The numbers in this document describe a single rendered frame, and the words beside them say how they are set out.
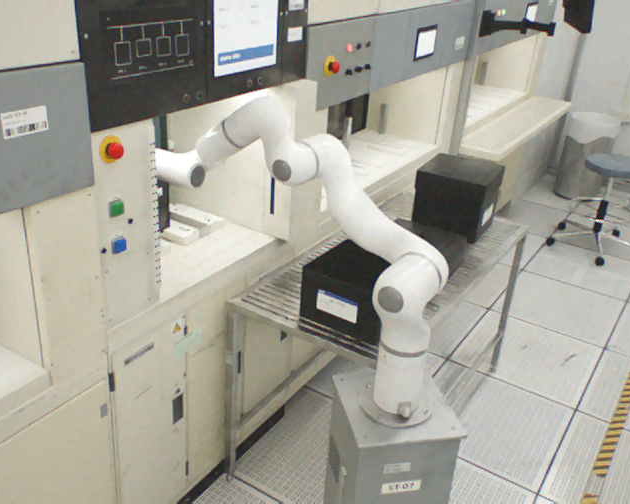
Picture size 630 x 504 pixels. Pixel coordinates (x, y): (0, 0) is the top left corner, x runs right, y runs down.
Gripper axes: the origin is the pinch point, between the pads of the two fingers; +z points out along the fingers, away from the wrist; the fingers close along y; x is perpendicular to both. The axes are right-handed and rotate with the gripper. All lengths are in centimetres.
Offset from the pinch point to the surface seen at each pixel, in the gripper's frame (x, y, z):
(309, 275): -30, 19, -59
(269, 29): 36, 33, -30
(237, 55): 30.2, 18.7, -30.3
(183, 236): -31.2, 17.3, -9.6
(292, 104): 13, 42, -34
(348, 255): -34, 46, -57
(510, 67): -17, 337, -15
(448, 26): 25, 171, -31
